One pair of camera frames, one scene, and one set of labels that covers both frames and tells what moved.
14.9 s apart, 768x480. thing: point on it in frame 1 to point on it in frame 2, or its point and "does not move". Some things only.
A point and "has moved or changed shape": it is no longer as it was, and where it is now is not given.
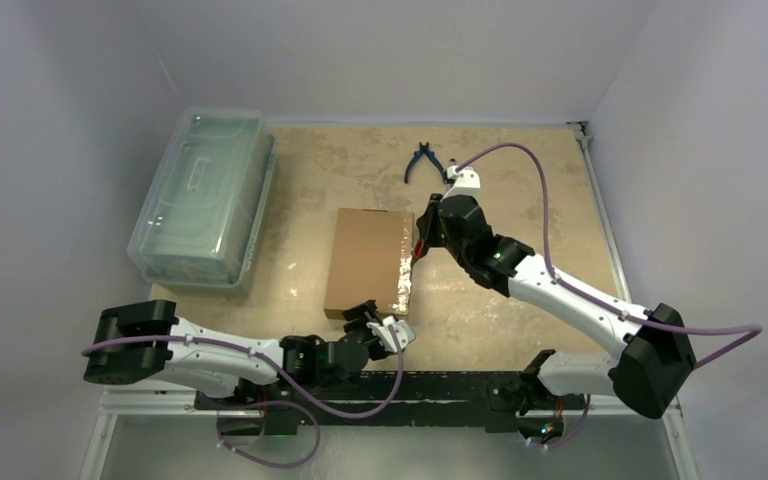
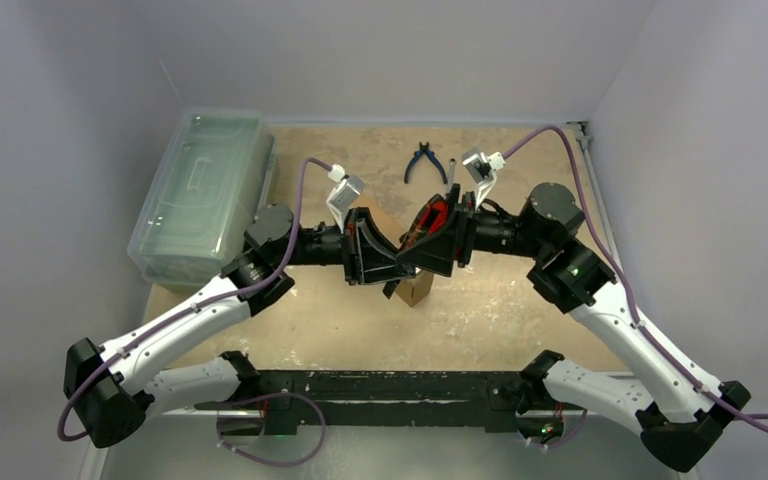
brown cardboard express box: x=370 y=258 has moved or changed shape
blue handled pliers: x=417 y=154 does not move
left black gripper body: x=358 y=317 to x=350 y=247
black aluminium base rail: x=315 y=401 does not move
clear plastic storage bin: x=202 y=214 does not move
